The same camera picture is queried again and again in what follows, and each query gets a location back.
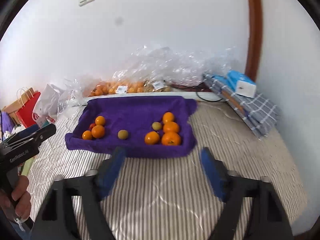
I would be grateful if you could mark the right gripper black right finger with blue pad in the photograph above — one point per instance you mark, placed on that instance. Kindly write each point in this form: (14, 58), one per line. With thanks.
(267, 219)

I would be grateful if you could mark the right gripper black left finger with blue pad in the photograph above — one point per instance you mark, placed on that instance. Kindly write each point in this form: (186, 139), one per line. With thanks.
(56, 218)

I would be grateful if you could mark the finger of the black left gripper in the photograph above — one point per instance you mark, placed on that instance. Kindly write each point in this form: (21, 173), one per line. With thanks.
(43, 134)
(24, 133)

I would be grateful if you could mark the small orange citrus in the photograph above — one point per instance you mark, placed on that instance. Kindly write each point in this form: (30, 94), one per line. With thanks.
(87, 135)

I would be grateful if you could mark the small red fruit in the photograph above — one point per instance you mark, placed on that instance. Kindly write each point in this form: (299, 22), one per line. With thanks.
(92, 126)

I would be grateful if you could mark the small orange mandarin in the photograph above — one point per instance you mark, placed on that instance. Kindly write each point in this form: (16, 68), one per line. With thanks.
(98, 131)

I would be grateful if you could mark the small orange kumquat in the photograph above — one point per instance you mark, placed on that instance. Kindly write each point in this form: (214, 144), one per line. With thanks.
(100, 120)

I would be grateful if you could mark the oval orange citrus fruit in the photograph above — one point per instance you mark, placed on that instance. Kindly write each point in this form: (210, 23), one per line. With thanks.
(152, 138)

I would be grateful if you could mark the green yellow small fruit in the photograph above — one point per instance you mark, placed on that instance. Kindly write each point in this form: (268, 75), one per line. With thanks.
(156, 126)

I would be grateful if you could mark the oval orange kumquat fruit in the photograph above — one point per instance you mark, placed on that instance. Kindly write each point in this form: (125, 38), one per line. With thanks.
(168, 117)

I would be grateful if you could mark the mandarin with green stem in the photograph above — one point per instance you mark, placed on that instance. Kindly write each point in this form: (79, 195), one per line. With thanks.
(171, 139)

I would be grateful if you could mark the large round mandarin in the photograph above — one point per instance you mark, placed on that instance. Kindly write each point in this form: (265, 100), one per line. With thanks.
(171, 127)

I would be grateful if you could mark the bag of brown fruits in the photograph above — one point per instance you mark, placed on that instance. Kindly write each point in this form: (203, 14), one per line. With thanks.
(156, 86)

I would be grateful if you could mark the person's left hand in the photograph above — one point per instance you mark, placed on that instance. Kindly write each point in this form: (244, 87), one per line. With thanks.
(23, 197)

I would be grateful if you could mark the red paper shopping bag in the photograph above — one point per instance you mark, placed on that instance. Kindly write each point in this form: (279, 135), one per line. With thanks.
(25, 113)

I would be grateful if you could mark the white plastic bag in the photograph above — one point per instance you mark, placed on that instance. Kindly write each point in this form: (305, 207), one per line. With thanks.
(45, 109)

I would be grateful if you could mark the brown paper shopping bag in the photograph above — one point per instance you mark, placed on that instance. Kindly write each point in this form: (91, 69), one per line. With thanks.
(22, 96)

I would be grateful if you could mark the clear plastic bag left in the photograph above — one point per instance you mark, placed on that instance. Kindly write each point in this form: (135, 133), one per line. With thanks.
(76, 91)

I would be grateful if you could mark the bag of orange kumquats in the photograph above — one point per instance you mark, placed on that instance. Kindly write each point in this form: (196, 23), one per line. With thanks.
(118, 87)

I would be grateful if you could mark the grey checked folded cloth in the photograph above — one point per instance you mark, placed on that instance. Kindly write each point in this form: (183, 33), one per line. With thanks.
(259, 113)

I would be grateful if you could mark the purple towel covered tray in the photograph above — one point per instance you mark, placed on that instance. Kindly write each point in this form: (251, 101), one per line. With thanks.
(136, 115)

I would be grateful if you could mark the clear crumpled plastic bag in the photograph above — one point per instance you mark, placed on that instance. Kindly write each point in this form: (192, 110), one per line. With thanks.
(156, 63)

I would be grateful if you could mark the blue white tissue box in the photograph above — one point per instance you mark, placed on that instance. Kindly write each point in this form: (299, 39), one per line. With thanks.
(241, 84)

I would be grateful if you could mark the brown wooden door frame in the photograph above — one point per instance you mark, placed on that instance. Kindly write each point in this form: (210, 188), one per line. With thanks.
(255, 38)

